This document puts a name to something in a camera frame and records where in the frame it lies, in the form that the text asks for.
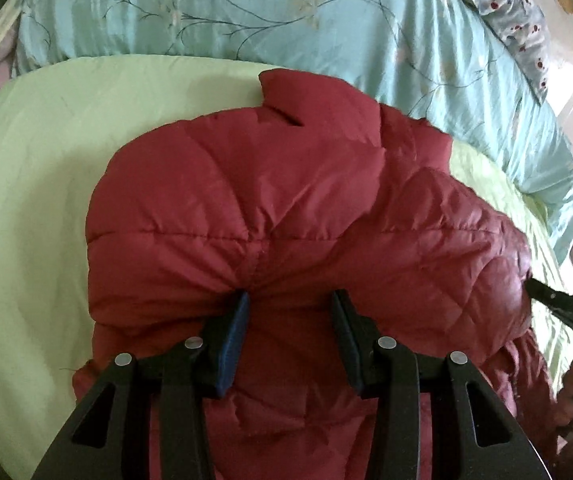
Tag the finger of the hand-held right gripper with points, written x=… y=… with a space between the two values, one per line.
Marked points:
x=553 y=297

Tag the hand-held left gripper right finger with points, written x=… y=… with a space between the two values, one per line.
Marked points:
x=347 y=340

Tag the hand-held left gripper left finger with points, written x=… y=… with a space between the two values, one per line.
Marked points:
x=234 y=340

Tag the red quilted jacket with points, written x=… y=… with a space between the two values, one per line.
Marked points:
x=266 y=185

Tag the light green bed sheet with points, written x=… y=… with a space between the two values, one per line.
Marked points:
x=41 y=210

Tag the grey spotted pillow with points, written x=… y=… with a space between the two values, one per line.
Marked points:
x=516 y=15

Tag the blue floral quilt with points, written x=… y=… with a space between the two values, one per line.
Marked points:
x=316 y=35

